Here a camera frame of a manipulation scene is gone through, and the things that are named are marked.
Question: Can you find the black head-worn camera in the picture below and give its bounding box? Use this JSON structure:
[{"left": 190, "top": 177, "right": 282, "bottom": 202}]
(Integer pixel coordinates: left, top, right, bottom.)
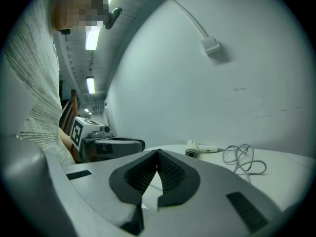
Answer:
[{"left": 103, "top": 6, "right": 123, "bottom": 30}]

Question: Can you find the long ceiling light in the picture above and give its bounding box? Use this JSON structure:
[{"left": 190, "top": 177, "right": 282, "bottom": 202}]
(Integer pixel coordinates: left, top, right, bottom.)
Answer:
[{"left": 84, "top": 0, "right": 122, "bottom": 51}]

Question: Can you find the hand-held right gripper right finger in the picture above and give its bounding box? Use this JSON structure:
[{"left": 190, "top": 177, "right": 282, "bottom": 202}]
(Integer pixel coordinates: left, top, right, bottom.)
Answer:
[{"left": 142, "top": 149, "right": 282, "bottom": 237}]

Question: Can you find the person's white knit sweater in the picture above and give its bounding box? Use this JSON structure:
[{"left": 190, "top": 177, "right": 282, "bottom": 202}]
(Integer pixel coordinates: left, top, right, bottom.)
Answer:
[{"left": 0, "top": 0, "right": 77, "bottom": 166}]

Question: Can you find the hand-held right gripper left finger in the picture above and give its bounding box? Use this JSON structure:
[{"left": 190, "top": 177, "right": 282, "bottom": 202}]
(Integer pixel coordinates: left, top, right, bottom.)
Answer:
[{"left": 61, "top": 149, "right": 158, "bottom": 237}]

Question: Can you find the person's left forearm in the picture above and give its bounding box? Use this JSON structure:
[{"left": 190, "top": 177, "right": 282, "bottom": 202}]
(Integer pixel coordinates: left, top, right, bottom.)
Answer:
[{"left": 58, "top": 127, "right": 82, "bottom": 163}]

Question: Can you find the white hair dryer cable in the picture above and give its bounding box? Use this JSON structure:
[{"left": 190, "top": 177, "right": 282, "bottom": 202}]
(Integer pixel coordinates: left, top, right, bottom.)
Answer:
[{"left": 221, "top": 143, "right": 268, "bottom": 184}]

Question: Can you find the person's head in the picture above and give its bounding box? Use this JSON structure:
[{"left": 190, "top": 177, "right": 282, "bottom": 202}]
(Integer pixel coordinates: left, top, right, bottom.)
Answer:
[{"left": 50, "top": 0, "right": 110, "bottom": 33}]

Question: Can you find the white wall switch box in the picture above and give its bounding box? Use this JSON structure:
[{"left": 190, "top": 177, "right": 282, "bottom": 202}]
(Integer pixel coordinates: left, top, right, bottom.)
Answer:
[{"left": 200, "top": 35, "right": 221, "bottom": 57}]

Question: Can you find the white hair dryer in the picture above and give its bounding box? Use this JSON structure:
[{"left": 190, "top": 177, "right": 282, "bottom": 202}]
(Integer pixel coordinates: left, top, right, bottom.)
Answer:
[{"left": 184, "top": 139, "right": 226, "bottom": 159}]

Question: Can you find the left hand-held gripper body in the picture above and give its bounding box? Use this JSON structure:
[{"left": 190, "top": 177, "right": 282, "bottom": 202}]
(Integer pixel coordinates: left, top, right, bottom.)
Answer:
[{"left": 70, "top": 116, "right": 115, "bottom": 163}]

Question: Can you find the brown wooden chair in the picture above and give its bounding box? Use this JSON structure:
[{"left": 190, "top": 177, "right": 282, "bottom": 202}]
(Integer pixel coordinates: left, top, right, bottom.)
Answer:
[{"left": 59, "top": 89, "right": 80, "bottom": 132}]

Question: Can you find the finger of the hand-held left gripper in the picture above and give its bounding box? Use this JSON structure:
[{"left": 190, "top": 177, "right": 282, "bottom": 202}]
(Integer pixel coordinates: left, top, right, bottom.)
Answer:
[
  {"left": 94, "top": 140, "right": 146, "bottom": 160},
  {"left": 108, "top": 136, "right": 146, "bottom": 143}
]

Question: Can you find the short ceiling light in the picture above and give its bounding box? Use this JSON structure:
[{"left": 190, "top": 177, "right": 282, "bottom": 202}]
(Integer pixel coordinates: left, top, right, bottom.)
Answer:
[{"left": 86, "top": 76, "right": 96, "bottom": 94}]

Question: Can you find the white wall cable conduit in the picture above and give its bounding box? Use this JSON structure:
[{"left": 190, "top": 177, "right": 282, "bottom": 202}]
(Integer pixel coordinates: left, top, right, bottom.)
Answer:
[{"left": 167, "top": 0, "right": 210, "bottom": 39}]

